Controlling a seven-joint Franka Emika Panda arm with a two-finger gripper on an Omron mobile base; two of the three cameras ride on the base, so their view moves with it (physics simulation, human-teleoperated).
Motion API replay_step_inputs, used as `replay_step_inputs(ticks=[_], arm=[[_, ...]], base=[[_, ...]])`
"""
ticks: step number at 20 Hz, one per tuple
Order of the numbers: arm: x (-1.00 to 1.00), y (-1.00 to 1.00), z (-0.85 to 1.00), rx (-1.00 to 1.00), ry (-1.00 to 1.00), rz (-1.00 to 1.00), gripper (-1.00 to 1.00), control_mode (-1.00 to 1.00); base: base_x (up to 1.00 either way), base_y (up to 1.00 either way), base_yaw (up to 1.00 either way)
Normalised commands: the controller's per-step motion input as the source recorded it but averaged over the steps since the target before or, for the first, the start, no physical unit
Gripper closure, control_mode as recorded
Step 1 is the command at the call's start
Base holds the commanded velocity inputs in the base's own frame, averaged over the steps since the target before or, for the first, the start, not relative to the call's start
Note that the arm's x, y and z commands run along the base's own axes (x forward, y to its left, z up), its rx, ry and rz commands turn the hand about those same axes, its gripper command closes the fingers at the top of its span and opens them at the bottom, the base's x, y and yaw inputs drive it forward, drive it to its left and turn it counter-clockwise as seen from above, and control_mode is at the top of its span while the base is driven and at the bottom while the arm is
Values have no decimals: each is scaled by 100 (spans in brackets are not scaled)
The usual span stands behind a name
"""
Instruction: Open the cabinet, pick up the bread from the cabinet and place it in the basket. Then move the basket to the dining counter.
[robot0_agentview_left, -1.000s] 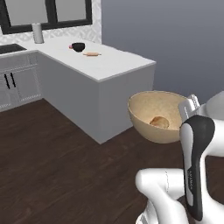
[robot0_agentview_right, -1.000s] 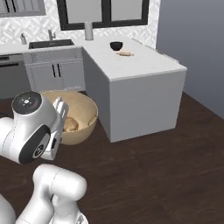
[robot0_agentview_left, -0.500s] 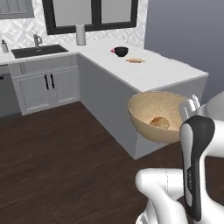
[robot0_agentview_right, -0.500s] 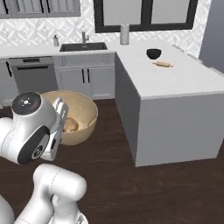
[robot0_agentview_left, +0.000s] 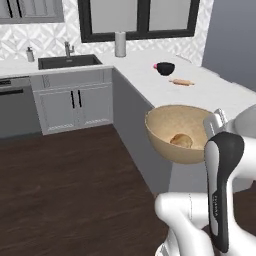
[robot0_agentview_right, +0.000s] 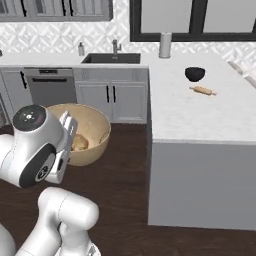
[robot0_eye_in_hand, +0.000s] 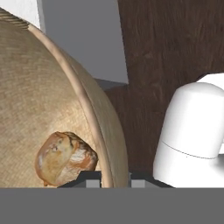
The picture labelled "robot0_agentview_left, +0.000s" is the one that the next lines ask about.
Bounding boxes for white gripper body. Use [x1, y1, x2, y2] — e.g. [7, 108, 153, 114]
[202, 113, 228, 143]

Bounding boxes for brown bread loaf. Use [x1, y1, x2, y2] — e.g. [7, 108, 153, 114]
[169, 133, 194, 149]

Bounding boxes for tan round basket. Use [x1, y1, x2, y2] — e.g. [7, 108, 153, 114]
[144, 104, 215, 165]

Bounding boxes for wooden rolling pin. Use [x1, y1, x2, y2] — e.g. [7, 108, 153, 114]
[168, 78, 196, 88]

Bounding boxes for black bowl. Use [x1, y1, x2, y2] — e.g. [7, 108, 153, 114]
[156, 61, 176, 77]

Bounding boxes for black framed window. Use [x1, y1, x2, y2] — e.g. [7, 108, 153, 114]
[77, 0, 201, 44]

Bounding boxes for white paper towel roll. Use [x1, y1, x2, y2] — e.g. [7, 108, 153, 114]
[114, 31, 127, 58]

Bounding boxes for white sink base cupboards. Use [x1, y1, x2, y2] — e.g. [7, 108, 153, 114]
[29, 67, 115, 136]

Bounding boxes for black sink basin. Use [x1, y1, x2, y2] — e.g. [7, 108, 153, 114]
[37, 54, 103, 71]

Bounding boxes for grey metal tap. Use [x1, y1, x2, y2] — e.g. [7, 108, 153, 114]
[63, 41, 76, 59]

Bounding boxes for grey soap dispenser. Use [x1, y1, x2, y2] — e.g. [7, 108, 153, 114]
[26, 46, 36, 63]

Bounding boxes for grey dishwasher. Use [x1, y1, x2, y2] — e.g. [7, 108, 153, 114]
[0, 76, 43, 140]

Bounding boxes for grey wall cupboards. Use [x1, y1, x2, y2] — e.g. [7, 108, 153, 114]
[0, 0, 65, 25]

